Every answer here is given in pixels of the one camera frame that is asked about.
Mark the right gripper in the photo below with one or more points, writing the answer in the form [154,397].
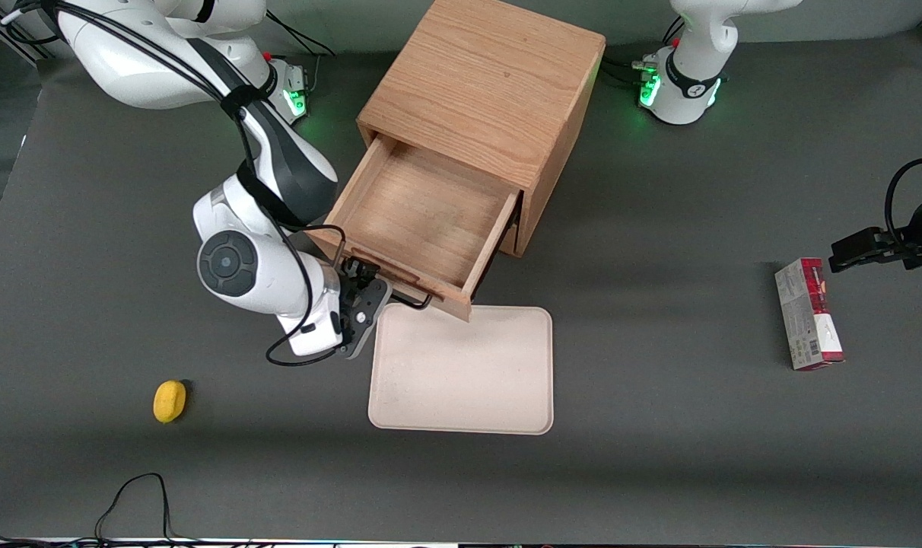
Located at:
[352,280]

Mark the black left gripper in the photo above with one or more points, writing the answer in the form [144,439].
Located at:
[920,245]

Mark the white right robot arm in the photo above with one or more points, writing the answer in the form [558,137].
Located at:
[126,68]

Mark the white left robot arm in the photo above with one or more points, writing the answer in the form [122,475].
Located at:
[693,84]

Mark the wooden drawer cabinet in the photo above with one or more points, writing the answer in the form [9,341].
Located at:
[484,76]

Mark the red plaid cardboard box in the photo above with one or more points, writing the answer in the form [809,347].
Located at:
[809,316]

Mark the cream plastic tray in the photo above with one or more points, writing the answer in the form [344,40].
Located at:
[461,369]

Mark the yellow lemon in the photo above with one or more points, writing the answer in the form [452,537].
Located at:
[170,401]

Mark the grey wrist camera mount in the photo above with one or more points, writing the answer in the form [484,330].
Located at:
[366,323]

